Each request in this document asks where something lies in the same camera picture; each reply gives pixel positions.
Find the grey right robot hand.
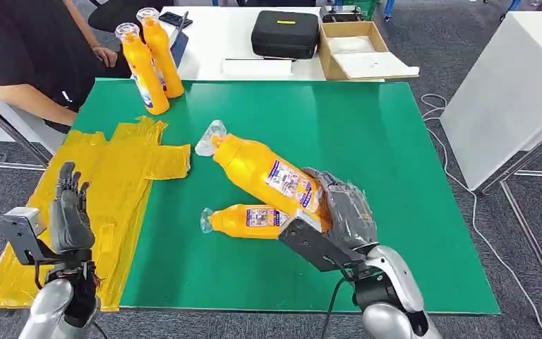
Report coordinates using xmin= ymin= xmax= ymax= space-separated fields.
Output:
xmin=301 ymin=167 xmax=380 ymax=254

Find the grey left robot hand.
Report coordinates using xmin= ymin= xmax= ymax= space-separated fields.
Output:
xmin=48 ymin=161 xmax=97 ymax=254

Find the orange drink bottle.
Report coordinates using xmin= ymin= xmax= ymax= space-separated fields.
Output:
xmin=199 ymin=203 xmax=296 ymax=242
xmin=135 ymin=6 xmax=186 ymax=100
xmin=114 ymin=22 xmax=171 ymax=117
xmin=194 ymin=119 xmax=333 ymax=234

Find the yellow plastic sheet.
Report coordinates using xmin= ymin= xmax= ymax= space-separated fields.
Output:
xmin=0 ymin=115 xmax=192 ymax=314

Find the white bench with metal legs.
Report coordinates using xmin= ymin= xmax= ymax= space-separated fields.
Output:
xmin=0 ymin=70 xmax=68 ymax=170

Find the green table mat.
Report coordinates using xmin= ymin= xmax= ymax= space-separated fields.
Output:
xmin=71 ymin=78 xmax=502 ymax=316

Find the white flat sheet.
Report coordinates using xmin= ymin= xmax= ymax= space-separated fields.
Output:
xmin=332 ymin=51 xmax=421 ymax=81

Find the cardboard box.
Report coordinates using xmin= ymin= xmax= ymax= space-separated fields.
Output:
xmin=318 ymin=20 xmax=421 ymax=83

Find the person's left hand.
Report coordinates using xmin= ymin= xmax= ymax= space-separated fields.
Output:
xmin=91 ymin=44 xmax=119 ymax=69

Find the white foam pad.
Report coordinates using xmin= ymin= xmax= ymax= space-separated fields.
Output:
xmin=327 ymin=35 xmax=375 ymax=54

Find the person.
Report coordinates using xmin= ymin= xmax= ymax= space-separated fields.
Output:
xmin=0 ymin=0 xmax=134 ymax=128

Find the black zip case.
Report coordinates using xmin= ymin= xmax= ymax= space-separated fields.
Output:
xmin=251 ymin=10 xmax=321 ymax=61

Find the white side table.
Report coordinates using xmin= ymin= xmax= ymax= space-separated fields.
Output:
xmin=439 ymin=11 xmax=542 ymax=194

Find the black device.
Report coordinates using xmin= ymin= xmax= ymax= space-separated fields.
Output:
xmin=319 ymin=4 xmax=366 ymax=23

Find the black tablet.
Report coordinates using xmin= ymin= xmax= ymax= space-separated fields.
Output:
xmin=169 ymin=12 xmax=191 ymax=69

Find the black office chair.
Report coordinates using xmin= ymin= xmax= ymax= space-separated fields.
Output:
xmin=87 ymin=0 xmax=161 ymax=35

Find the green crate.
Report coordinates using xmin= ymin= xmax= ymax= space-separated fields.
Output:
xmin=343 ymin=0 xmax=378 ymax=20

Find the white desk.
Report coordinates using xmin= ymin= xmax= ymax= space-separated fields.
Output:
xmin=156 ymin=5 xmax=387 ymax=84

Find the black smartphone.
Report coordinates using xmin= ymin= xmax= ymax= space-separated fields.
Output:
xmin=158 ymin=11 xmax=194 ymax=30

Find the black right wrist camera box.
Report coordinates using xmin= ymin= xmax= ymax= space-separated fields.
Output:
xmin=277 ymin=215 xmax=368 ymax=275

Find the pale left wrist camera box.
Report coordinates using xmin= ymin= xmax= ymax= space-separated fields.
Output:
xmin=0 ymin=206 xmax=62 ymax=266

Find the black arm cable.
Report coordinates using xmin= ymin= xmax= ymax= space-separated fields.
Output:
xmin=320 ymin=277 xmax=348 ymax=339

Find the white floor cable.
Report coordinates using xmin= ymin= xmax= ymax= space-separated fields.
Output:
xmin=420 ymin=93 xmax=542 ymax=339

